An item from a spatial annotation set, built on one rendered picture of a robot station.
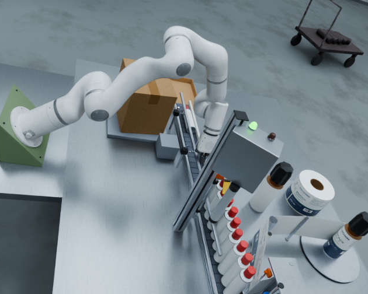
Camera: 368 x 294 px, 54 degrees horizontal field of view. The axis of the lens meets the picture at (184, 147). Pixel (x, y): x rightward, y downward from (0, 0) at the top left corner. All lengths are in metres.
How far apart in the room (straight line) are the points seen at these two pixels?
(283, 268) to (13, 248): 1.64
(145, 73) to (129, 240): 0.68
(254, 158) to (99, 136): 0.96
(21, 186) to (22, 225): 0.90
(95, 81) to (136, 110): 0.38
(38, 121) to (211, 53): 0.76
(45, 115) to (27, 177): 0.28
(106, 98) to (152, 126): 0.55
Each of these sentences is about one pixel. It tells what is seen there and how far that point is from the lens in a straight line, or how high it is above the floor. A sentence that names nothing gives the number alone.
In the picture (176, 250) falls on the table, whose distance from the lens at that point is 1.59.
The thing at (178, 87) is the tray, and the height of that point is 0.83.
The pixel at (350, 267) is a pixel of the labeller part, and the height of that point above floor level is 0.89.
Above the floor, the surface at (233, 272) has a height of 0.99.
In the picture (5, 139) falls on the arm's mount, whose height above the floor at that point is 0.97.
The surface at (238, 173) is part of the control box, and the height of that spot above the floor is 1.33.
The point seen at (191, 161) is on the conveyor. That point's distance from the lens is 1.88.
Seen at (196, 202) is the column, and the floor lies 1.05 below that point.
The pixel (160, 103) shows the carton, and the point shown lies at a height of 1.07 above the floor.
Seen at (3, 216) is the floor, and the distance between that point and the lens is 2.57.
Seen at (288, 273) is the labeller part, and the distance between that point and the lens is 1.36.
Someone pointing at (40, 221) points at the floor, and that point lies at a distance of 2.54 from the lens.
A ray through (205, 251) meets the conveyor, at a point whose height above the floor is 0.87.
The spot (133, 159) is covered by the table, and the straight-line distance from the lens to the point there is 1.84.
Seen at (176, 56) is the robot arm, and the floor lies 1.51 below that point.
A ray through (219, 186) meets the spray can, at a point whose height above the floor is 1.05.
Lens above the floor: 2.12
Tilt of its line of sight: 40 degrees down
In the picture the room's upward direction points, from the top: 25 degrees clockwise
